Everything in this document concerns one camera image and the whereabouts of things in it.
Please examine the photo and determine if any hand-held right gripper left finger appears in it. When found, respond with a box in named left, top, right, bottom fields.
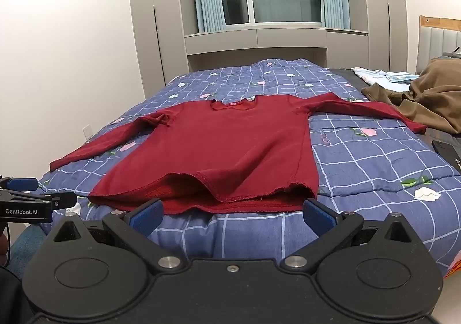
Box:
left=47, top=198, right=186, bottom=274

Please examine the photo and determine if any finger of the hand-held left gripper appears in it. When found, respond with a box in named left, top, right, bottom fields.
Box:
left=50, top=192, right=77, bottom=210
left=0, top=176, right=39, bottom=192

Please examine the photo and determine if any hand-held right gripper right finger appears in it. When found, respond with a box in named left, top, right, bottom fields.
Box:
left=281, top=198, right=419, bottom=274

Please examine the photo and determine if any red long-sleeve shirt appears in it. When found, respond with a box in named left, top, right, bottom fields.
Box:
left=49, top=92, right=428, bottom=216

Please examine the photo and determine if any blue checked floral quilt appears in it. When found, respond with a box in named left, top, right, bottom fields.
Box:
left=38, top=58, right=461, bottom=279

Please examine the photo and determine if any dark grey bed sheet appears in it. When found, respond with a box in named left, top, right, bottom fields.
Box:
left=326, top=68, right=461, bottom=152

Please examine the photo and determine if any flat black device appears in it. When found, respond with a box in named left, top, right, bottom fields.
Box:
left=431, top=140, right=461, bottom=174

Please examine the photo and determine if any light blue patterned garment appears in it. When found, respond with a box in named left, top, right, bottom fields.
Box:
left=352, top=67, right=420, bottom=86

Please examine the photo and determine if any brown blanket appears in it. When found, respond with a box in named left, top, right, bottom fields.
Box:
left=361, top=58, right=461, bottom=134

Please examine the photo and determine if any beige window cabinet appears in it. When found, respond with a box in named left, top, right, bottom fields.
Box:
left=184, top=26, right=369, bottom=72

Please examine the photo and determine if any beige wardrobe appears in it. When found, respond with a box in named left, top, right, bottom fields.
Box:
left=359, top=0, right=415, bottom=75
left=128, top=0, right=188, bottom=101

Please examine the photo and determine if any wooden padded headboard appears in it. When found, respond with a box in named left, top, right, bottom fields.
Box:
left=416, top=15, right=461, bottom=75

